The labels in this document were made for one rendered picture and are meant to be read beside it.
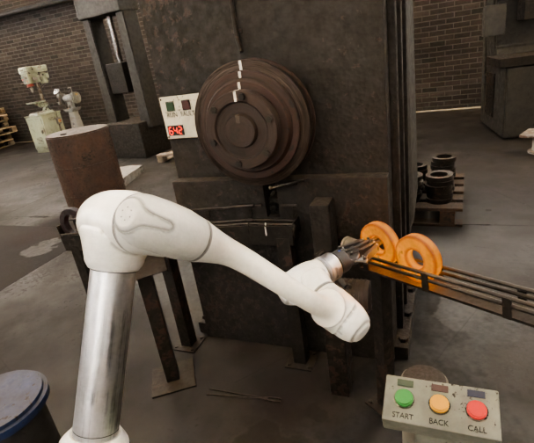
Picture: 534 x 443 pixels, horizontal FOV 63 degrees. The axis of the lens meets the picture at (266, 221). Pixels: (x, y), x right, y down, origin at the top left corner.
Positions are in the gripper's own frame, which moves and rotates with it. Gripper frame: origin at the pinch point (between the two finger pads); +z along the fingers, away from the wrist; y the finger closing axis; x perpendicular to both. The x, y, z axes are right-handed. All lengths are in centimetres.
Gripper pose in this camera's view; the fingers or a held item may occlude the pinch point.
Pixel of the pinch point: (379, 239)
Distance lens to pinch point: 149.6
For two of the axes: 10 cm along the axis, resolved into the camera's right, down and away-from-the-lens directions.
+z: 8.1, -3.7, 4.5
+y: 5.5, 2.4, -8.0
